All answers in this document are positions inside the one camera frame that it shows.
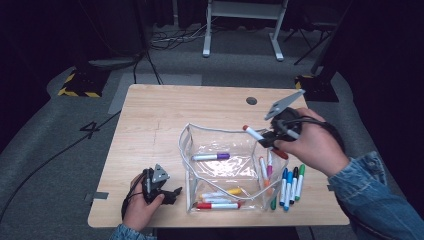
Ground purple cap marker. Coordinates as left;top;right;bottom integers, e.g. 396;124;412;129
191;152;231;162

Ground black folding stand legs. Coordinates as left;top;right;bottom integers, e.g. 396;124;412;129
283;13;336;66

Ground black stand base yellow stripes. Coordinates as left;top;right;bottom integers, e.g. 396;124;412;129
57;68;111;99
294;73;340;103

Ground bundle of floor cables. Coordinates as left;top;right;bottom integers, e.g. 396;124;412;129
149;24;208;52

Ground black cap marker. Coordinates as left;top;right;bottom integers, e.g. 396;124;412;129
289;166;299;205

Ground red cap marker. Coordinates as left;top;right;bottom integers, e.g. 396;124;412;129
194;202;242;210

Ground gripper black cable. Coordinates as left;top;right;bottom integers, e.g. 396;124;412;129
283;118;346;154
120;169;151;219

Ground pink cap marker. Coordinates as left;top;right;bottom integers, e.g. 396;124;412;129
266;149;274;178

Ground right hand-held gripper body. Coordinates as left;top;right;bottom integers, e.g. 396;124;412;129
264;89;306;143

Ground light blue cap marker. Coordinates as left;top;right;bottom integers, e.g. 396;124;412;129
283;171;294;212

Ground grey flat stand foot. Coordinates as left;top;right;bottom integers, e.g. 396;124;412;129
87;55;143;70

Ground pale cap marker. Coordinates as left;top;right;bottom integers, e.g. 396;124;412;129
202;197;235;205

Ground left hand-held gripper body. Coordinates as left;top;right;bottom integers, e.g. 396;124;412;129
143;163;171;205

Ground clear pouch with white trim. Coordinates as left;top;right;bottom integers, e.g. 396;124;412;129
178;122;290;214

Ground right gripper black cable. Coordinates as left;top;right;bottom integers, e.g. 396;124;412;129
283;118;346;154

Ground person's right hand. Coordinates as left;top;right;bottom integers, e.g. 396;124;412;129
273;108;350;178

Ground person's left hand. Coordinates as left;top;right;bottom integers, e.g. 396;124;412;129
122;174;166;232

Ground grey tape strip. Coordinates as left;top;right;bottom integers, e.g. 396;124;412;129
84;191;110;202

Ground long black floor cable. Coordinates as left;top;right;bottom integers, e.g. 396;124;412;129
0;110;122;223

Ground red-brown cap marker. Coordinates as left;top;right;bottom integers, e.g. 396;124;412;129
242;124;290;160

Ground orange cap marker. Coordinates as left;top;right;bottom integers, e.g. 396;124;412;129
259;156;272;188

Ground white metal desk frame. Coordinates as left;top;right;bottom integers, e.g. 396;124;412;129
202;0;289;62

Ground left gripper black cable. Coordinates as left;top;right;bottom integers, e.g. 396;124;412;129
120;169;151;219

